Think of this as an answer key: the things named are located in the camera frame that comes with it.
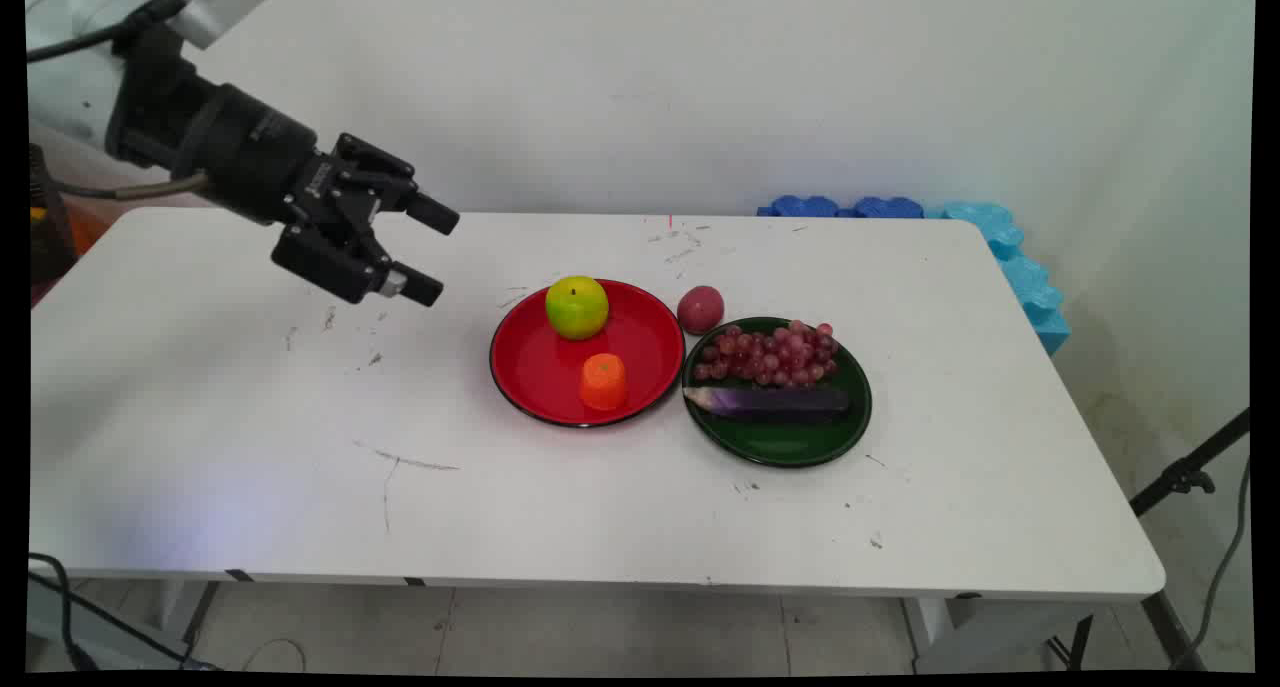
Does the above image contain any dark green round plate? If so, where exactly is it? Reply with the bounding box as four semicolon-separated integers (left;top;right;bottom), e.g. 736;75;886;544
682;316;873;469

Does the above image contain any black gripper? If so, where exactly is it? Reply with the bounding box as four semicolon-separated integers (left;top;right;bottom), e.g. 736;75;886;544
105;25;462;309

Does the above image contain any green apple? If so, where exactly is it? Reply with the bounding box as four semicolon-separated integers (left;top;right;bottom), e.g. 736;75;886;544
545;275;610;342

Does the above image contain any grey table leg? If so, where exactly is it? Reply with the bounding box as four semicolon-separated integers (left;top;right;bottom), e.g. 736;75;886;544
28;577;221;670

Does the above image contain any white table leg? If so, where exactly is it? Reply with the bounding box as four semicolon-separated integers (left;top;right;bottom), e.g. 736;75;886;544
900;595;1093;674

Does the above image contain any orange and black object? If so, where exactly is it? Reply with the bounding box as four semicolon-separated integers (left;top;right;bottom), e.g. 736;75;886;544
28;144;113;290

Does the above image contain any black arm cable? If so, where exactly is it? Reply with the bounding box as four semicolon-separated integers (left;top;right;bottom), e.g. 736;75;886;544
27;0;187;64

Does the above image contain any grey floor cable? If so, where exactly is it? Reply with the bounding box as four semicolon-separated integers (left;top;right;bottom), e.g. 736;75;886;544
1168;455;1253;670

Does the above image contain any black hanging cable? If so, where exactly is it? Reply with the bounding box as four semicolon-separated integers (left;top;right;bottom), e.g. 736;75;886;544
27;553;223;672

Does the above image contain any black tripod stand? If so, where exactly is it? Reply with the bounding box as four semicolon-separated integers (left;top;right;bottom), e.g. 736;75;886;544
1045;407;1252;670

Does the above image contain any orange mandarin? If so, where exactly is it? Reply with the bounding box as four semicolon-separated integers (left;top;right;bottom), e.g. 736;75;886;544
579;353;629;412

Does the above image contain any light blue foam mat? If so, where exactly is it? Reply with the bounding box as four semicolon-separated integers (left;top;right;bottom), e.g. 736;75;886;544
925;201;1072;357

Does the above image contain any bunch of red grapes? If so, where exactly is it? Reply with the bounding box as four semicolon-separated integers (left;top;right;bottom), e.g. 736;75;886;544
693;319;840;388

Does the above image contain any red round plate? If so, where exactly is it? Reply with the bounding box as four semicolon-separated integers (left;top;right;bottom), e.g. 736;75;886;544
489;278;687;429

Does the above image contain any small red potato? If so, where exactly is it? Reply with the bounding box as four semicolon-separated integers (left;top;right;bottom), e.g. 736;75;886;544
677;285;726;336

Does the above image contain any purple eggplant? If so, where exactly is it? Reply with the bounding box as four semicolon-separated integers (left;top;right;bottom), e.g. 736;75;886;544
683;386;852;424

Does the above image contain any grey sleeved gripper cable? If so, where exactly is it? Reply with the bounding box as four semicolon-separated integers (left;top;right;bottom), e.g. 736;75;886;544
44;171;212;201

